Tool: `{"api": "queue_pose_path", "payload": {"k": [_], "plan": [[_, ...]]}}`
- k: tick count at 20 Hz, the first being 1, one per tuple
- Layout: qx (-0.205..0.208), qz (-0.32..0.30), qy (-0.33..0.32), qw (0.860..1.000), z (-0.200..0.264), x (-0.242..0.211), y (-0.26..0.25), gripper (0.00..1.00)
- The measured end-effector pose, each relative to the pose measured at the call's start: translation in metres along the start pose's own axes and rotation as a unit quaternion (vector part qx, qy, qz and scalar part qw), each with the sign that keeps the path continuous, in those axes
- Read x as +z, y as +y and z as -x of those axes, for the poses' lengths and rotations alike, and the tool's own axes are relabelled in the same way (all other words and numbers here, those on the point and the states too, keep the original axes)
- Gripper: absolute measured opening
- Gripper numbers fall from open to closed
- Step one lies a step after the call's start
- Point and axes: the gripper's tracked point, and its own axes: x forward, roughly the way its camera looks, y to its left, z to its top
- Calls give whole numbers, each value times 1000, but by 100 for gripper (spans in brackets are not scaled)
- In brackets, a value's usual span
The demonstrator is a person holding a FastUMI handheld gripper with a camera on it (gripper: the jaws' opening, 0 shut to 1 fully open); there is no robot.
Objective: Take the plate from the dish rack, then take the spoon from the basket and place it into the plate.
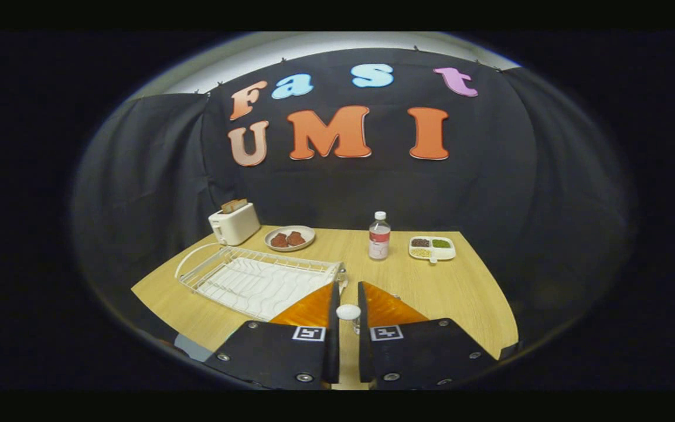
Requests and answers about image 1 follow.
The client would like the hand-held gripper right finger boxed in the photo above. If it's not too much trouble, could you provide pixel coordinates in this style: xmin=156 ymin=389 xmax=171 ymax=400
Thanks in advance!
xmin=358 ymin=281 xmax=499 ymax=391

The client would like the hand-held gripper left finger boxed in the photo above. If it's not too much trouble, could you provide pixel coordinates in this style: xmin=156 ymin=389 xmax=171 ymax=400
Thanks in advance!
xmin=203 ymin=281 xmax=341 ymax=391

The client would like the white round plate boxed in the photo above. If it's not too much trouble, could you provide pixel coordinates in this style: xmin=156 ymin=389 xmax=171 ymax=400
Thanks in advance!
xmin=264 ymin=226 xmax=316 ymax=253

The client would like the white divided dish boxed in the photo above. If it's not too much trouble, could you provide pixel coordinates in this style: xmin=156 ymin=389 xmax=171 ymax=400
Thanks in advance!
xmin=408 ymin=236 xmax=456 ymax=264

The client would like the clear plastic water bottle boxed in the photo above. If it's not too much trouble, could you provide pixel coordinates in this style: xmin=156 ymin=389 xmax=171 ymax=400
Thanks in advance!
xmin=369 ymin=211 xmax=391 ymax=261

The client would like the white toaster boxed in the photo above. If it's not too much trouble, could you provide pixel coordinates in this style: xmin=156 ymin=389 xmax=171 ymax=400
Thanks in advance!
xmin=208 ymin=202 xmax=261 ymax=246

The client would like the white wire dish rack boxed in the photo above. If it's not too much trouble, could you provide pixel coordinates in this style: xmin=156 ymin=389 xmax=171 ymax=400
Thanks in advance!
xmin=175 ymin=243 xmax=349 ymax=322

